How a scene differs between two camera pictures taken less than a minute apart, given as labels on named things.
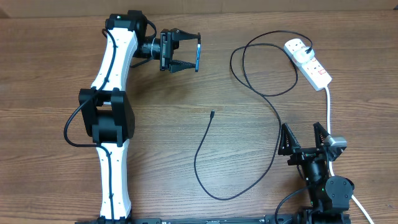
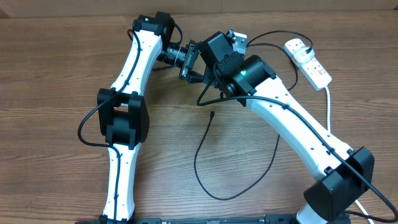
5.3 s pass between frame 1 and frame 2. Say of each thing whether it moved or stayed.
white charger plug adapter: stayed
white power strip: stayed
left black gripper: moved
